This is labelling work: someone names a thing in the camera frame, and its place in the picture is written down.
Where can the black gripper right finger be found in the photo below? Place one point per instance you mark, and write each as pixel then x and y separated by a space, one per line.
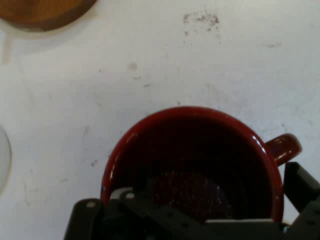
pixel 307 200

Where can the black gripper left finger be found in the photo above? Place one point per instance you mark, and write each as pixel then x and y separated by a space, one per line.
pixel 160 225

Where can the red enamel mug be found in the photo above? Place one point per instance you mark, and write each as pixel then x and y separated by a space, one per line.
pixel 190 140

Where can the white enamel mug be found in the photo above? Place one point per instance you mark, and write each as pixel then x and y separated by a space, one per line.
pixel 3 160

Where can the brown wooden mug tree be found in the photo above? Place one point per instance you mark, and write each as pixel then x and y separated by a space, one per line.
pixel 37 12

